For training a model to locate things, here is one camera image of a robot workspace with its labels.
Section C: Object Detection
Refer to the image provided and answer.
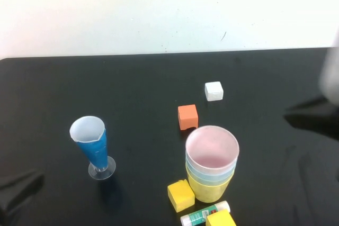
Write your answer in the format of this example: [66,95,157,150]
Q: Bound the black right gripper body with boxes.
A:
[283,97,339,140]

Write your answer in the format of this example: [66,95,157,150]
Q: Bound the pink plastic cup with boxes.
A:
[185,125,240,170]

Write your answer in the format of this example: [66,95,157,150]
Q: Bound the light blue plastic cup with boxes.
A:
[185,154,237,179]

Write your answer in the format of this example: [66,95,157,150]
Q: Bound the white cube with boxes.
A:
[204,80,225,102]

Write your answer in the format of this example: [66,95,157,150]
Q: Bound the orange cube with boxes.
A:
[177,104,199,132]

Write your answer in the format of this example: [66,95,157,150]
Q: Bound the yellow plastic cup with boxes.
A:
[186,170,235,203]

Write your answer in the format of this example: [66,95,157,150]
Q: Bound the yellow cube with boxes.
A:
[167,179,196,213]
[206,209,237,226]

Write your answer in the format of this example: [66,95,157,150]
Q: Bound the white green glue stick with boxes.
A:
[180,200,230,226]

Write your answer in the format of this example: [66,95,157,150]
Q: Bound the blue taped clear measuring glass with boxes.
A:
[69,115,117,181]

